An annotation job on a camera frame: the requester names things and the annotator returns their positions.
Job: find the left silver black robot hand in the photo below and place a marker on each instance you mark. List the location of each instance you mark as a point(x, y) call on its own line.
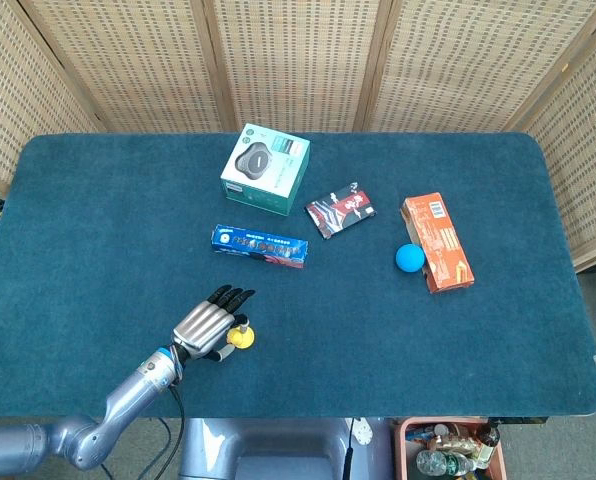
point(203, 327)

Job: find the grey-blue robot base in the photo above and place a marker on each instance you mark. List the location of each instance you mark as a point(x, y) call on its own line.
point(278, 450)

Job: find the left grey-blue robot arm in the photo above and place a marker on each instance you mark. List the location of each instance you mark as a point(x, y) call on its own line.
point(128, 400)

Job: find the yellow ball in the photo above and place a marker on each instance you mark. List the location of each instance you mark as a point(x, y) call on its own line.
point(248, 340)

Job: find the long blue printed box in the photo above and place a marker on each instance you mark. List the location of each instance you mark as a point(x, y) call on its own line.
point(258, 246)

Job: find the dark blue carpet mat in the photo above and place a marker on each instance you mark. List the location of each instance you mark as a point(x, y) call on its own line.
point(128, 225)

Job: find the dark glass bottle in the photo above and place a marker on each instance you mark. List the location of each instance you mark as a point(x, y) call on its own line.
point(488, 442)

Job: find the white green speaker box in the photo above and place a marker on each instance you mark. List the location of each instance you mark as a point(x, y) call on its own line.
point(263, 170)

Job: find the brown plastic bottle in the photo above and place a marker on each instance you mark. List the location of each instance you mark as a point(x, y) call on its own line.
point(450, 442)

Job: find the black red snack packet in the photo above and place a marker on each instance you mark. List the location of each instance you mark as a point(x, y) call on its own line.
point(340, 210)

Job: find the clear bottle green label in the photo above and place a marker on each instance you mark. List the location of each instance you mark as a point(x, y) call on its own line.
point(443, 463)

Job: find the white power strip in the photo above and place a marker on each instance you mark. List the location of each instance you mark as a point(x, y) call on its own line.
point(364, 431)

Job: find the orange rectangular box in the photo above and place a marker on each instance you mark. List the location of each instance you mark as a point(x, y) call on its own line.
point(440, 245)

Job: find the blue ball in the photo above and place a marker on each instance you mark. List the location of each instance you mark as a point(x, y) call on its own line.
point(410, 258)

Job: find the woven rattan screen panel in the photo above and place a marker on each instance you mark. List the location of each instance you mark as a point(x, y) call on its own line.
point(468, 65)
point(298, 65)
point(138, 65)
point(585, 150)
point(23, 100)

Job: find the pink plastic bin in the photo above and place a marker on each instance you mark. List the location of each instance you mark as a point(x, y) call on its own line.
point(400, 450)

